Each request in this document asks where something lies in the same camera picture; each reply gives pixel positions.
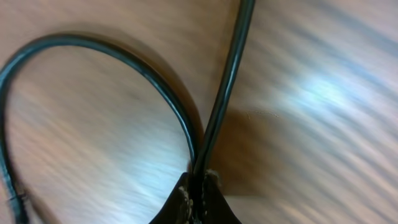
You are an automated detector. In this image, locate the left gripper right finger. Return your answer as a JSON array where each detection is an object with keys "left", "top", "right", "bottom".
[{"left": 200, "top": 170, "right": 241, "bottom": 224}]

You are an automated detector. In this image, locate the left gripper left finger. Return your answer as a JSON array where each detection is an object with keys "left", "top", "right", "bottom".
[{"left": 149, "top": 172, "right": 193, "bottom": 224}]

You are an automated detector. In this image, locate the black USB cable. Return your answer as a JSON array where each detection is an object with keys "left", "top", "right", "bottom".
[{"left": 0, "top": 0, "right": 256, "bottom": 224}]

